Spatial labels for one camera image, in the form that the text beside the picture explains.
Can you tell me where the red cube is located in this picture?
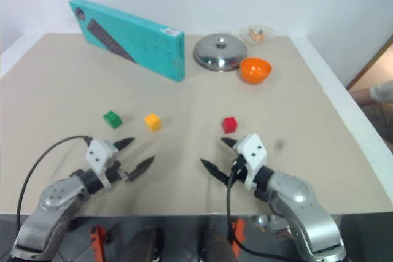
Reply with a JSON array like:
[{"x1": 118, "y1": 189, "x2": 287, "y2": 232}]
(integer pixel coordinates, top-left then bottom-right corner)
[{"x1": 221, "y1": 116, "x2": 239, "y2": 134}]

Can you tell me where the yellow cube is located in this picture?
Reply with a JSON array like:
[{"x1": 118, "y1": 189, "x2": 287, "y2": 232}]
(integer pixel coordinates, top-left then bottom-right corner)
[{"x1": 144, "y1": 112, "x2": 162, "y2": 133}]

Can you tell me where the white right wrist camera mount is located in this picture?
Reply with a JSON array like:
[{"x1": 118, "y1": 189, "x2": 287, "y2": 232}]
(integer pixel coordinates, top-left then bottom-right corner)
[{"x1": 235, "y1": 133, "x2": 268, "y2": 191}]

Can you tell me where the clear plastic snack bag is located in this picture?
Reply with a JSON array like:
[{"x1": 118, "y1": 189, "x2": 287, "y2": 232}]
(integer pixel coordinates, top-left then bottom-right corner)
[{"x1": 237, "y1": 23, "x2": 278, "y2": 45}]

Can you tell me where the teal keyboard box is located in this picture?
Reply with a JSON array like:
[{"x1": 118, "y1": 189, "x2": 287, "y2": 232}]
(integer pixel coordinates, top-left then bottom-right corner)
[{"x1": 68, "y1": 0, "x2": 187, "y2": 83}]

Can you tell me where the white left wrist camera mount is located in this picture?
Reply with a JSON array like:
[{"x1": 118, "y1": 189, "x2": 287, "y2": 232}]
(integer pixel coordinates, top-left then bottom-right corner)
[{"x1": 85, "y1": 139, "x2": 120, "y2": 189}]

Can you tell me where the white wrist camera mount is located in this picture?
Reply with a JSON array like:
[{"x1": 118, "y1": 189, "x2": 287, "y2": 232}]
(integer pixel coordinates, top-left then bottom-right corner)
[
  {"x1": 85, "y1": 139, "x2": 120, "y2": 189},
  {"x1": 235, "y1": 133, "x2": 268, "y2": 191}
]

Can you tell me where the orange plastic bowl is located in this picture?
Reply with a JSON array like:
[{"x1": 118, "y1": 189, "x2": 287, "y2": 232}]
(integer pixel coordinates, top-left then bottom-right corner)
[{"x1": 239, "y1": 56, "x2": 273, "y2": 85}]

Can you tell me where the green cube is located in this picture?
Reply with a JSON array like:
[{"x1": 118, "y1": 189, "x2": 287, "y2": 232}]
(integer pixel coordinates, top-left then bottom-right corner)
[{"x1": 102, "y1": 110, "x2": 123, "y2": 130}]

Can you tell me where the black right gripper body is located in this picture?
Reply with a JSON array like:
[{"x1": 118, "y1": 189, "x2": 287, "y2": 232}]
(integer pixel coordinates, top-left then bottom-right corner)
[{"x1": 230, "y1": 153, "x2": 250, "y2": 183}]

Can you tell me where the person's arm with white sleeve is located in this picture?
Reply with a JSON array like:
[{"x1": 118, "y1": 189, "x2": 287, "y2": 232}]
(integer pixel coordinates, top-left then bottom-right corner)
[{"x1": 349, "y1": 80, "x2": 393, "y2": 107}]

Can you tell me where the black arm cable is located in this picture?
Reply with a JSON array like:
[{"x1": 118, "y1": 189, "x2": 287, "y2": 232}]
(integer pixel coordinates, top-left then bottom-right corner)
[
  {"x1": 15, "y1": 134, "x2": 95, "y2": 240},
  {"x1": 226, "y1": 157, "x2": 311, "y2": 262}
]

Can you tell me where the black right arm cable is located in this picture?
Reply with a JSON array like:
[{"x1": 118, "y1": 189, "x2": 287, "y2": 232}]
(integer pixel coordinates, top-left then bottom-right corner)
[{"x1": 226, "y1": 157, "x2": 311, "y2": 262}]

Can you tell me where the stainless steel dome lid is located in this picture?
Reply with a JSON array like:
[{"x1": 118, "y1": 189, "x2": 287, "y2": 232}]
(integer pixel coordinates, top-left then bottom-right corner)
[{"x1": 192, "y1": 33, "x2": 249, "y2": 73}]

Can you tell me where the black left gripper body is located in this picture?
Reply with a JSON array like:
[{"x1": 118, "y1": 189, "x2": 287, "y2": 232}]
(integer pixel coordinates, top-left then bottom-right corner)
[{"x1": 105, "y1": 141, "x2": 131, "y2": 183}]

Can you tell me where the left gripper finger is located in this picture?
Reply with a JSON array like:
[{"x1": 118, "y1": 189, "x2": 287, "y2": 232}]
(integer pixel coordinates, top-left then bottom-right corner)
[
  {"x1": 125, "y1": 156, "x2": 155, "y2": 183},
  {"x1": 114, "y1": 137, "x2": 136, "y2": 152}
]

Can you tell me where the beige table cover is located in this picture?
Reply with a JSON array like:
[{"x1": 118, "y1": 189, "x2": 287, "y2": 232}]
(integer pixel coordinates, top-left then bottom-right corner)
[{"x1": 0, "y1": 33, "x2": 393, "y2": 217}]

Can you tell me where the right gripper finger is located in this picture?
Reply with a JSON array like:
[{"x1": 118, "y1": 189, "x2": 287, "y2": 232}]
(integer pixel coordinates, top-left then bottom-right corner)
[
  {"x1": 220, "y1": 137, "x2": 239, "y2": 152},
  {"x1": 200, "y1": 158, "x2": 232, "y2": 183}
]

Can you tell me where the orange clamp under table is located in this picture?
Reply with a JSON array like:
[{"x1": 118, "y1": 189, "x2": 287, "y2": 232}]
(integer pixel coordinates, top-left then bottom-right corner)
[
  {"x1": 89, "y1": 225, "x2": 109, "y2": 262},
  {"x1": 229, "y1": 218, "x2": 247, "y2": 259}
]

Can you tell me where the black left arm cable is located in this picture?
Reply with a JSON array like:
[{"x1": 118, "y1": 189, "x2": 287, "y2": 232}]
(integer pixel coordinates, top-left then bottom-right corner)
[{"x1": 15, "y1": 134, "x2": 95, "y2": 240}]

